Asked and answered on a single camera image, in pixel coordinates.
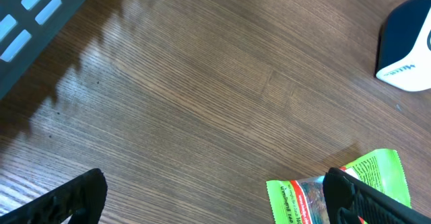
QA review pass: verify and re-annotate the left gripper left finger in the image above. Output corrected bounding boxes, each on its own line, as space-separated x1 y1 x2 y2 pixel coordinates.
1 168 108 224

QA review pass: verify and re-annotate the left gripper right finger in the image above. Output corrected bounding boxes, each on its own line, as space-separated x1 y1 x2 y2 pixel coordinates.
323 167 430 224

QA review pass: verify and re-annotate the green candy bag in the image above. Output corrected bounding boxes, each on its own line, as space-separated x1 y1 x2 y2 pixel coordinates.
266 149 411 224

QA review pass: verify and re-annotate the white barcode scanner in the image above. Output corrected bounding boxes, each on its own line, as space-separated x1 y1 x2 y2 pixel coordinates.
375 0 430 92

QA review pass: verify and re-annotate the grey plastic mesh basket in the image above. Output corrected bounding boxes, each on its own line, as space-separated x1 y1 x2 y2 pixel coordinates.
1 0 85 97

